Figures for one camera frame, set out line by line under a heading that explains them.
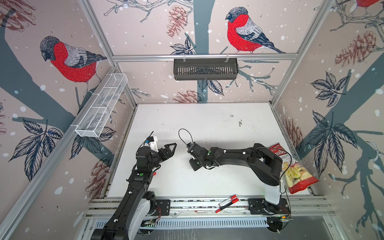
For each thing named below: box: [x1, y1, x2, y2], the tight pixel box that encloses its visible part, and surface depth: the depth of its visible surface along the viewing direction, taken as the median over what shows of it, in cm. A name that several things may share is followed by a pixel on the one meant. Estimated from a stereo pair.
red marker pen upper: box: [218, 194, 238, 206], surface depth 78 cm
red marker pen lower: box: [215, 198, 240, 214], surface depth 76 cm
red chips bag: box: [269, 142, 319, 195], surface depth 81 cm
